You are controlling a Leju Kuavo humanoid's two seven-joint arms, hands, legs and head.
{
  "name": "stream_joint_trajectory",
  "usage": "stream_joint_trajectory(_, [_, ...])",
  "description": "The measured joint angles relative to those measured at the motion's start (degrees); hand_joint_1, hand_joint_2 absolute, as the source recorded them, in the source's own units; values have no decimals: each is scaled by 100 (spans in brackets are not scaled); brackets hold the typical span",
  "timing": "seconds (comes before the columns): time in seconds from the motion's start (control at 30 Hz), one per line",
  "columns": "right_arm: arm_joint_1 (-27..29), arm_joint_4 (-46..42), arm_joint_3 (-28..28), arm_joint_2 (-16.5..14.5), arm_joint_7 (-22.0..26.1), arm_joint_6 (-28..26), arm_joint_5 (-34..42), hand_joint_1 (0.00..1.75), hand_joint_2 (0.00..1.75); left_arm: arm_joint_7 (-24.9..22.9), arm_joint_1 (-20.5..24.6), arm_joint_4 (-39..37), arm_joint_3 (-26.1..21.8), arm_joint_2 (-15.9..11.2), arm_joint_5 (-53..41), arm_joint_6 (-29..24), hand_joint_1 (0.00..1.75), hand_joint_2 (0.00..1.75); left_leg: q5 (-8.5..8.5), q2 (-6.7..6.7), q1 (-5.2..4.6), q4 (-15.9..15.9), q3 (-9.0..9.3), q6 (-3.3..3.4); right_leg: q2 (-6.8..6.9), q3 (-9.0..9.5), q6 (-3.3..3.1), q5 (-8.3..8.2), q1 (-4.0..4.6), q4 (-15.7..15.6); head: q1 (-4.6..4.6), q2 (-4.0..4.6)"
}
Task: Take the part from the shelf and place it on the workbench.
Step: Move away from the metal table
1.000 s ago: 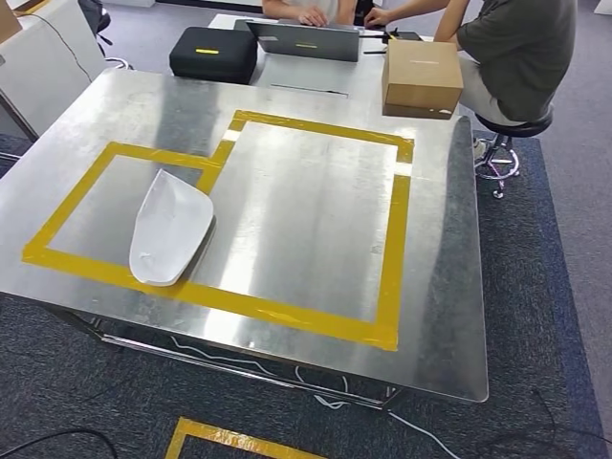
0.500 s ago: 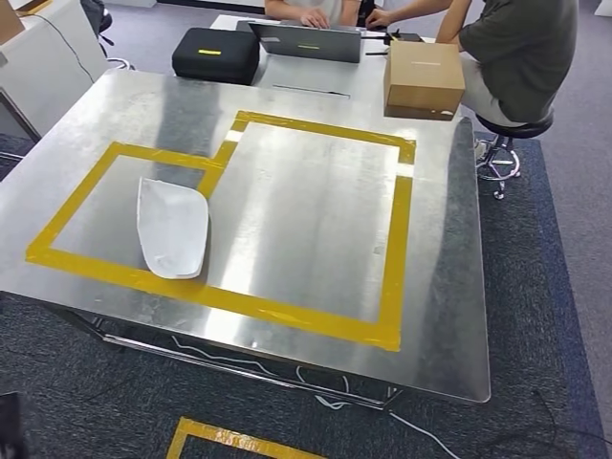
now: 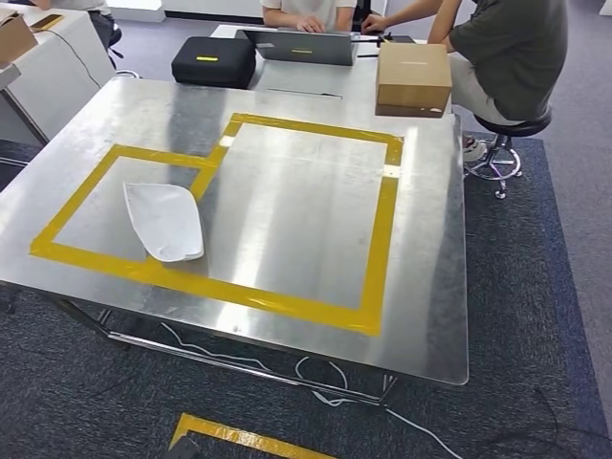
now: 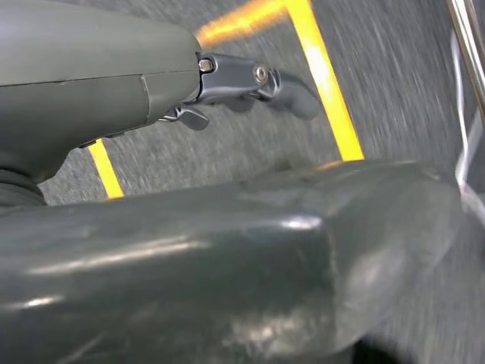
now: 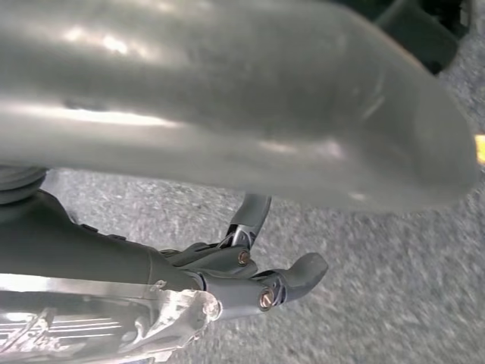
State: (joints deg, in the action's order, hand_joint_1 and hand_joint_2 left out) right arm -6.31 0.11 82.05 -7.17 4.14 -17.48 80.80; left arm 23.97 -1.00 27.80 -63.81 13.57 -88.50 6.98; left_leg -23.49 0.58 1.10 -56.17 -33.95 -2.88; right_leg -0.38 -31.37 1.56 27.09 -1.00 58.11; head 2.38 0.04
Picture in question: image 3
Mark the white plastic car part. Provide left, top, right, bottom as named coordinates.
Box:
left=122, top=181, right=206, bottom=265

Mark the steel workbench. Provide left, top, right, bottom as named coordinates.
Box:
left=0, top=76, right=470, bottom=408

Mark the white desk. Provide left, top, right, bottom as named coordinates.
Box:
left=209, top=23, right=383, bottom=100

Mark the grey laptop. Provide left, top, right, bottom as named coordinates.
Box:
left=232, top=28, right=359, bottom=69

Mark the black zip case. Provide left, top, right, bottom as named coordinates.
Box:
left=171, top=34, right=258, bottom=91

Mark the brown cardboard box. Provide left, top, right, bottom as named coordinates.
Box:
left=0, top=11, right=39, bottom=66
left=373, top=41, right=454, bottom=120

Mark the person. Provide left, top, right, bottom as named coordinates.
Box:
left=259, top=0, right=358, bottom=34
left=29, top=0, right=117, bottom=54
left=359, top=0, right=570, bottom=164

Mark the black handheld device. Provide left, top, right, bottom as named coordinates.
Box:
left=355, top=32, right=417, bottom=59

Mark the black round stool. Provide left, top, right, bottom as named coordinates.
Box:
left=463, top=104, right=554, bottom=202

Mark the white cabinet panel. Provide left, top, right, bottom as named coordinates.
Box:
left=0, top=9, right=117, bottom=148

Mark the flat brown board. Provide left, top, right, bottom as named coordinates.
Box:
left=28, top=12, right=66, bottom=33

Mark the steel table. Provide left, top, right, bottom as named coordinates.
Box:
left=0, top=61, right=23, bottom=92

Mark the white floor cable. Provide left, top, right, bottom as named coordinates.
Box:
left=158, top=321, right=464, bottom=459

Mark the black floor cable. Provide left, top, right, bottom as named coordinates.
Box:
left=478, top=384, right=612, bottom=459

